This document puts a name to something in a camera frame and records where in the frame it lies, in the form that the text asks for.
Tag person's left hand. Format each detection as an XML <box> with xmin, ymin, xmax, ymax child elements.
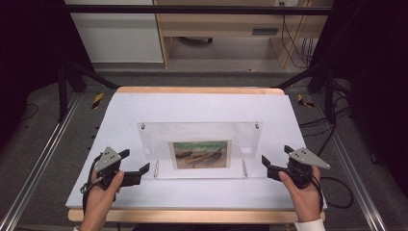
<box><xmin>79</xmin><ymin>169</ymin><xmax>125</xmax><ymax>226</ymax></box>

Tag black metal stand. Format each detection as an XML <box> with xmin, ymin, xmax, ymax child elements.
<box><xmin>57</xmin><ymin>62</ymin><xmax>120</xmax><ymax>123</ymax></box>
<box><xmin>274</xmin><ymin>60</ymin><xmax>339</xmax><ymax>125</ymax></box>

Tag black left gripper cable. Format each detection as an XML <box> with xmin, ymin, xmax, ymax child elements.
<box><xmin>80</xmin><ymin>155</ymin><xmax>103</xmax><ymax>215</ymax></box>

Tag aluminium floor rail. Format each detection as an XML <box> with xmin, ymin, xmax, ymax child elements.
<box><xmin>0</xmin><ymin>91</ymin><xmax>82</xmax><ymax>231</ymax></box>
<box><xmin>311</xmin><ymin>92</ymin><xmax>389</xmax><ymax>231</ymax></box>

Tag person's white sleeve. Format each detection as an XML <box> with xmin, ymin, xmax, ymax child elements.
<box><xmin>293</xmin><ymin>218</ymin><xmax>327</xmax><ymax>231</ymax></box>

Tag person's right hand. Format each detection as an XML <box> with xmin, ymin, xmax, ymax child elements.
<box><xmin>277</xmin><ymin>166</ymin><xmax>322</xmax><ymax>223</ymax></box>

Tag thin black floor cable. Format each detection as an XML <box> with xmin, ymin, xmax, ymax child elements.
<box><xmin>20</xmin><ymin>102</ymin><xmax>39</xmax><ymax>122</ymax></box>

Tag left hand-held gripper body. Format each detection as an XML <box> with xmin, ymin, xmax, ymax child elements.
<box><xmin>93</xmin><ymin>146</ymin><xmax>142</xmax><ymax>191</ymax></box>

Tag yellow clamp right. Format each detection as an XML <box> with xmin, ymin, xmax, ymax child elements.
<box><xmin>296</xmin><ymin>93</ymin><xmax>316</xmax><ymax>109</ymax></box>

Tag yellow clamp left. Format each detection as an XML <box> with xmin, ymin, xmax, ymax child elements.
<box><xmin>91</xmin><ymin>91</ymin><xmax>106</xmax><ymax>110</ymax></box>

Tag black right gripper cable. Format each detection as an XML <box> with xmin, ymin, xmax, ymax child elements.
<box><xmin>316</xmin><ymin>175</ymin><xmax>354</xmax><ymax>210</ymax></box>

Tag clear acrylic photo frame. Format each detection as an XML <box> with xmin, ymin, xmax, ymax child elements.
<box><xmin>138</xmin><ymin>120</ymin><xmax>264</xmax><ymax>180</ymax></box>

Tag yellow clamp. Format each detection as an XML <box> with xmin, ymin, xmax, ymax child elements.
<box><xmin>91</xmin><ymin>91</ymin><xmax>106</xmax><ymax>110</ymax></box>
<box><xmin>296</xmin><ymin>93</ymin><xmax>316</xmax><ymax>109</ymax></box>

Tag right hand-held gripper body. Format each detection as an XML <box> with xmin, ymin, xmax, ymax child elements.
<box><xmin>267</xmin><ymin>146</ymin><xmax>332</xmax><ymax>190</ymax></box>

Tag white cabinet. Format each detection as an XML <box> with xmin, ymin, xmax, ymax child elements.
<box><xmin>64</xmin><ymin>0</ymin><xmax>165</xmax><ymax>64</ymax></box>

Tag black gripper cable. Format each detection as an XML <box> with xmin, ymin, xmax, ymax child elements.
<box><xmin>80</xmin><ymin>155</ymin><xmax>103</xmax><ymax>215</ymax></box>
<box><xmin>316</xmin><ymin>175</ymin><xmax>354</xmax><ymax>210</ymax></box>

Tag dark curtain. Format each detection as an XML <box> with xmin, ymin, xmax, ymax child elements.
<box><xmin>0</xmin><ymin>0</ymin><xmax>94</xmax><ymax>152</ymax></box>
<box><xmin>307</xmin><ymin>0</ymin><xmax>408</xmax><ymax>196</ymax></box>

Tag painted landscape picture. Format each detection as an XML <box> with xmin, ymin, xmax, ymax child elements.
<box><xmin>168</xmin><ymin>140</ymin><xmax>233</xmax><ymax>170</ymax></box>

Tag black floor cables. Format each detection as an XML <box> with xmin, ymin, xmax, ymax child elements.
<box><xmin>298</xmin><ymin>81</ymin><xmax>352</xmax><ymax>158</ymax></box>

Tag white work board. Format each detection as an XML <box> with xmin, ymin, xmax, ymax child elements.
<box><xmin>67</xmin><ymin>86</ymin><xmax>326</xmax><ymax>224</ymax></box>

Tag white table cover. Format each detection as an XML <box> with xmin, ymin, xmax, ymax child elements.
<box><xmin>64</xmin><ymin>91</ymin><xmax>328</xmax><ymax>212</ymax></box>

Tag light wooden desk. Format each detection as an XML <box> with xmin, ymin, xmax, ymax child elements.
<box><xmin>153</xmin><ymin>0</ymin><xmax>335</xmax><ymax>69</ymax></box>

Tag black horizontal bar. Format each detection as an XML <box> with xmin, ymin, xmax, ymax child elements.
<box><xmin>63</xmin><ymin>4</ymin><xmax>335</xmax><ymax>16</ymax></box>

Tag black desk cables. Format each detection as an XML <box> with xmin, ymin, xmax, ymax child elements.
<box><xmin>280</xmin><ymin>1</ymin><xmax>315</xmax><ymax>69</ymax></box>

